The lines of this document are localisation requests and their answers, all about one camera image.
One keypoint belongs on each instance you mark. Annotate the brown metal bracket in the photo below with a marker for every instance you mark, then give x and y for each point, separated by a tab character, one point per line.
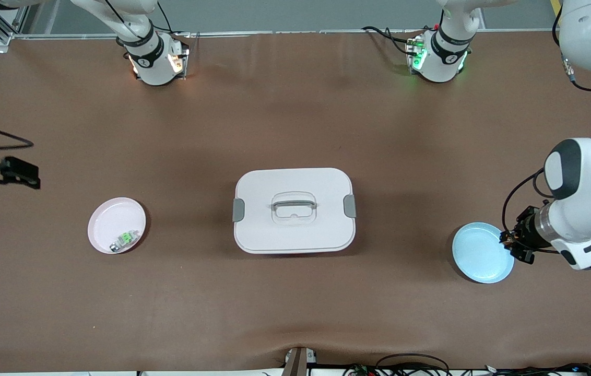
295	363

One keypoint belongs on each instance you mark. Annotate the light blue round plate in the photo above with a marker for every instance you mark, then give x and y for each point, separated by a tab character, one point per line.
475	256

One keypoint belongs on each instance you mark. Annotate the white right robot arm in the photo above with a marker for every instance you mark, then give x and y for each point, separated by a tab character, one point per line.
152	62

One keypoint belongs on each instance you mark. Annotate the pink round plate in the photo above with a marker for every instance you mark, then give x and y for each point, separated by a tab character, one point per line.
113	219

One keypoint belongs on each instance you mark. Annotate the green and white push-button switch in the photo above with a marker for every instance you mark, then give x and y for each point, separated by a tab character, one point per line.
127	238

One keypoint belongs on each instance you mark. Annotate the grey aluminium frame profile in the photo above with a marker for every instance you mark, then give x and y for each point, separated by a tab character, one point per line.
6	32

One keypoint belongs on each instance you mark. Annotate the white lidded storage box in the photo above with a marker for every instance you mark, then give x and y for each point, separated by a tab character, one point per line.
295	235

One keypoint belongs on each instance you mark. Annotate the aluminium table edge rail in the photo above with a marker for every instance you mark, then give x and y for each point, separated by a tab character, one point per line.
300	32

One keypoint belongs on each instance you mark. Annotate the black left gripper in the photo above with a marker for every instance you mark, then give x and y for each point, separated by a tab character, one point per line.
527	232

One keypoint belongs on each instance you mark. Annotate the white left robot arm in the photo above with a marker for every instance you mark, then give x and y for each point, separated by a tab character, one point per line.
588	172

